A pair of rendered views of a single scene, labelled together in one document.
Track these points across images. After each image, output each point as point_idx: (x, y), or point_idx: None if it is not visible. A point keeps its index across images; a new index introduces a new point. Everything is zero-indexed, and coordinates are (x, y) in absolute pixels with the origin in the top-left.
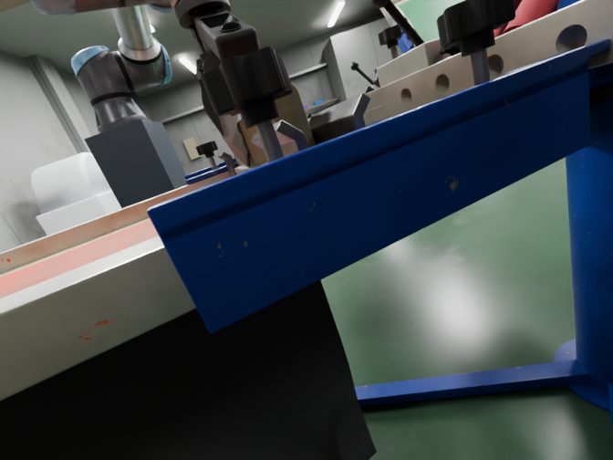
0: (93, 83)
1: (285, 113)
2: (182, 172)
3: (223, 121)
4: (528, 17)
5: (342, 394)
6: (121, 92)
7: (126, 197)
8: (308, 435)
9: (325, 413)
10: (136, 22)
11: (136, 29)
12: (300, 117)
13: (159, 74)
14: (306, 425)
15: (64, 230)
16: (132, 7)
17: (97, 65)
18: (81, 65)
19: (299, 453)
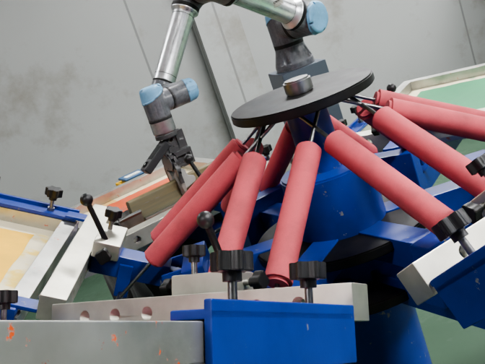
0: (271, 37)
1: (128, 209)
2: (333, 107)
3: (169, 178)
4: (221, 201)
5: (147, 288)
6: (285, 45)
7: (285, 121)
8: (141, 290)
9: (144, 289)
10: (269, 16)
11: (272, 18)
12: (130, 211)
13: (306, 32)
14: (140, 287)
15: (200, 162)
16: (260, 13)
17: (271, 26)
18: (265, 24)
19: (139, 292)
